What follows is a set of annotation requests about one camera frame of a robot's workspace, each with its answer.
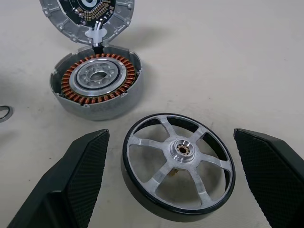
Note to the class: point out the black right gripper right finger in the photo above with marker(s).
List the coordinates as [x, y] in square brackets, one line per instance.
[270, 180]

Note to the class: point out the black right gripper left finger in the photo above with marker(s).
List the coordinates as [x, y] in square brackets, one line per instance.
[71, 180]

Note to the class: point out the silver motor housing copper windings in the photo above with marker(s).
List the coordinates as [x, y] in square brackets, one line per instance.
[95, 112]

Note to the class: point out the black rimmed silver spoked rotor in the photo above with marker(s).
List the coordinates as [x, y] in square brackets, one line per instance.
[152, 142]

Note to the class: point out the silver motor cover circuit board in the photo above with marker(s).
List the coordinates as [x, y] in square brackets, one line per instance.
[71, 26]

